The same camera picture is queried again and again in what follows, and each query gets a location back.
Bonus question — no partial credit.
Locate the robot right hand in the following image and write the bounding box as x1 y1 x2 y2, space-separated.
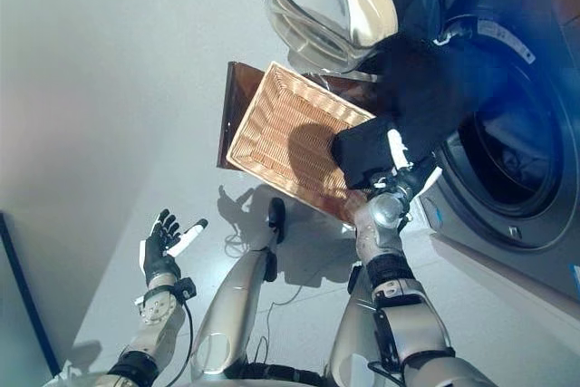
369 129 443 201

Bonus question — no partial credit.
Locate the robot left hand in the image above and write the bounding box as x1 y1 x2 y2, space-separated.
138 208 209 291

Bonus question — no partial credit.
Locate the long black garment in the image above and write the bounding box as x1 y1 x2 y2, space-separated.
333 37 477 191

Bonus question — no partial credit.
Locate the white garment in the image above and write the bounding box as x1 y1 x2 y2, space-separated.
479 114 561 173

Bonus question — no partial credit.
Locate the grey washing machine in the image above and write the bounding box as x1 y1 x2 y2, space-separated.
407 0 580 306

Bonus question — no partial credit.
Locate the washing machine glass door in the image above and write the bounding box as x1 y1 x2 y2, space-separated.
242 0 448 76

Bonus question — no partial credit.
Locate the robot left leg silver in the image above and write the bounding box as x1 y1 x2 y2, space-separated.
189 246 280 382

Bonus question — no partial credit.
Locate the robot leg silver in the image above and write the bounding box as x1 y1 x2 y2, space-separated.
189 246 280 382
325 268 384 387

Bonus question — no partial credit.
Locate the robot left foot black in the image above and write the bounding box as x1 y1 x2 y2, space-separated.
266 198 286 243

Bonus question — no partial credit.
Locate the dark edged grey panel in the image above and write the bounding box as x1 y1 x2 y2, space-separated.
0 209 63 378

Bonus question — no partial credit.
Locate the wicker laundry basket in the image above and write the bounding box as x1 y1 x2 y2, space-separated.
225 60 376 227

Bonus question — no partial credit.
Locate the robot right leg silver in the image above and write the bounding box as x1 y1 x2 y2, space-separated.
325 268 384 387

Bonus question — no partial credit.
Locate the amber acrylic stand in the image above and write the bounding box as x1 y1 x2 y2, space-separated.
216 61 378 169

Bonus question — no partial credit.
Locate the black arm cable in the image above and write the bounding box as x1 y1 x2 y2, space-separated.
179 295 197 363

